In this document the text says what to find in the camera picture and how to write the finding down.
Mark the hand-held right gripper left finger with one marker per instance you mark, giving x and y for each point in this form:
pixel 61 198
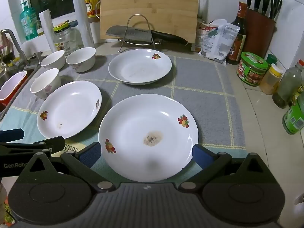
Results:
pixel 91 155

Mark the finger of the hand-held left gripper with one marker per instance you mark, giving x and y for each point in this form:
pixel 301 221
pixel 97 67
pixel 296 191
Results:
pixel 11 135
pixel 55 143

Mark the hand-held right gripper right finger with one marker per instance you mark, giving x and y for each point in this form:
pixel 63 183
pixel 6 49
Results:
pixel 201 156

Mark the white plate with small stain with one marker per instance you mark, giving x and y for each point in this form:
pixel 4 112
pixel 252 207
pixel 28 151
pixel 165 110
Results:
pixel 71 109

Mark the white plate with large stain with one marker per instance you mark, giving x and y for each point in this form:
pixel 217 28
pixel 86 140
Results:
pixel 133 128

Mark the white flower-print bowl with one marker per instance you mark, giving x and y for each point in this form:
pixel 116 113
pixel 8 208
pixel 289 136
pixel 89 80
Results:
pixel 46 85
pixel 53 60
pixel 82 61

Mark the white fruit-print plate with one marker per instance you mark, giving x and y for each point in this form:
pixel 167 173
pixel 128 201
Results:
pixel 137 68

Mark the red and white basin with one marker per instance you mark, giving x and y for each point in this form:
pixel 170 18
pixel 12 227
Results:
pixel 10 87

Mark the grey checked dish mat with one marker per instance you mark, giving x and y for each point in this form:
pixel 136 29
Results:
pixel 201 104

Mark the steel sink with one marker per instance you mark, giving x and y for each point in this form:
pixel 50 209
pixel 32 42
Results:
pixel 8 72

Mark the metal faucet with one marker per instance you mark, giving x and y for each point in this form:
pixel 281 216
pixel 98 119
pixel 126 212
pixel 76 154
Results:
pixel 16 45

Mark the green-lid sauce jar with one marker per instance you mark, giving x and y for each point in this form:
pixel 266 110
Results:
pixel 251 71

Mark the green plastic bottle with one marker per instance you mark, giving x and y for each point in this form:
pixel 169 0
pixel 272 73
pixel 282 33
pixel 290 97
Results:
pixel 294 118

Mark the glass jar with green lid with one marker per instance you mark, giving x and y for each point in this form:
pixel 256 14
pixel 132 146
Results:
pixel 65 41

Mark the yellow-lid spice jar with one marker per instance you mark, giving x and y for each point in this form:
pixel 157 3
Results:
pixel 270 80

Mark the glass bottle with yellow cap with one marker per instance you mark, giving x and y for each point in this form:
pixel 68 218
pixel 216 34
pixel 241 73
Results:
pixel 287 87

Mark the green dish soap dispenser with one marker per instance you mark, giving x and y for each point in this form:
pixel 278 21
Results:
pixel 28 21

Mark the white seasoning packet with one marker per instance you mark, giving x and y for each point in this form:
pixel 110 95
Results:
pixel 220 42

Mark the green-cap bottle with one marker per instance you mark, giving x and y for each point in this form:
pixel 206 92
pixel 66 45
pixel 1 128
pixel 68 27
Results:
pixel 271 59

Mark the dark soy sauce bottle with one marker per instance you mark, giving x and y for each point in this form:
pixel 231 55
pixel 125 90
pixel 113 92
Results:
pixel 237 40

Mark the red-print packet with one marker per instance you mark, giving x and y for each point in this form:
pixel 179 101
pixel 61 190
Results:
pixel 203 32

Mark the tall plastic wrap roll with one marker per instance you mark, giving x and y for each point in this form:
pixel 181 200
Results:
pixel 82 16

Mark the brown knife block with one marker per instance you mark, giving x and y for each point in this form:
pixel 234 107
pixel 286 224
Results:
pixel 258 33

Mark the cooking oil bottle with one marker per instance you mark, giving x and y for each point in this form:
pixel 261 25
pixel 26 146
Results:
pixel 91 7

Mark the bamboo cutting board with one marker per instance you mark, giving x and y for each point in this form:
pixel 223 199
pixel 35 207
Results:
pixel 149 7

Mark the black kitchen scissors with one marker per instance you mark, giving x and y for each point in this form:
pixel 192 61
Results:
pixel 275 6

